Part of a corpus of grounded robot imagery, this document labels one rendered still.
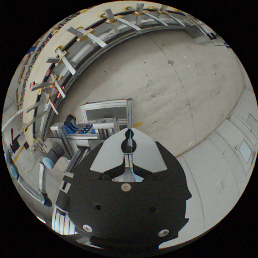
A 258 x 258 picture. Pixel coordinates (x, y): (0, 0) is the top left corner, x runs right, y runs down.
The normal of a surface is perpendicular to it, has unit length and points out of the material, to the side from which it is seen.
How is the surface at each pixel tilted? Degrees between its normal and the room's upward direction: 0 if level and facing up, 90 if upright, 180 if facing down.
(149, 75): 0
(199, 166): 90
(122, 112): 0
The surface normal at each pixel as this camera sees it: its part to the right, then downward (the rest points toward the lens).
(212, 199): -0.53, -0.75
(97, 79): -0.01, 0.47
